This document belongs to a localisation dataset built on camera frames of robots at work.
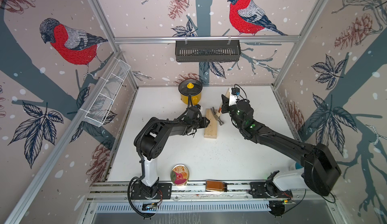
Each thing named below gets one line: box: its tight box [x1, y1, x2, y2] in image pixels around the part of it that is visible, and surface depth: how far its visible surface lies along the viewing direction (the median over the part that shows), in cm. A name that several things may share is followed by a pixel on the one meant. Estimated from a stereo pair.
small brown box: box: [205, 180, 228, 193], surface depth 74 cm
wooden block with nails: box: [203, 107, 218, 139], surface depth 95 cm
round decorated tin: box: [170, 163, 190, 187], surface depth 77 cm
